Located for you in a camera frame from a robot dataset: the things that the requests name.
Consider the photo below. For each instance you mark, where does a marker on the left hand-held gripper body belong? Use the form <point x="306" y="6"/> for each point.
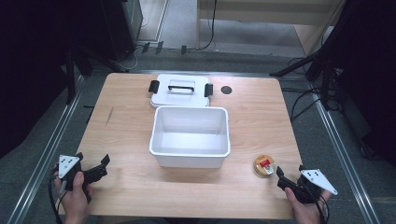
<point x="69" y="165"/>

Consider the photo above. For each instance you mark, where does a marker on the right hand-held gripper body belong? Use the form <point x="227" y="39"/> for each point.
<point x="317" y="179"/>

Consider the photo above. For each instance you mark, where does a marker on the round gold tin can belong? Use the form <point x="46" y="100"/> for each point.
<point x="264" y="165"/>

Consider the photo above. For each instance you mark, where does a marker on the person's right hand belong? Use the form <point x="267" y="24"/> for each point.
<point x="306" y="213"/>

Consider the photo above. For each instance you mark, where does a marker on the person's left hand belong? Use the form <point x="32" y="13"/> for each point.
<point x="75" y="202"/>

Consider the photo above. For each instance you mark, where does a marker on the black metal stand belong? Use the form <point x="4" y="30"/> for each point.
<point x="71" y="77"/>
<point x="325" y="71"/>

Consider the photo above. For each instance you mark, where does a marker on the white plastic storage box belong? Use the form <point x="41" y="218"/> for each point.
<point x="190" y="140"/>

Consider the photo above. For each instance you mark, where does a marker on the black round table grommet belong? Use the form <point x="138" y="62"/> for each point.
<point x="226" y="90"/>

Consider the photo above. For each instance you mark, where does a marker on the black computer tower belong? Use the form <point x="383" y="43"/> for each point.
<point x="123" y="28"/>

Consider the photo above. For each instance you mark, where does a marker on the light wooden desk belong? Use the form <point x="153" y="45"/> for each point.
<point x="264" y="14"/>

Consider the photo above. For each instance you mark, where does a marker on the metal floor rail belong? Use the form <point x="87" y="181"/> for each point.
<point x="46" y="152"/>
<point x="342" y="152"/>

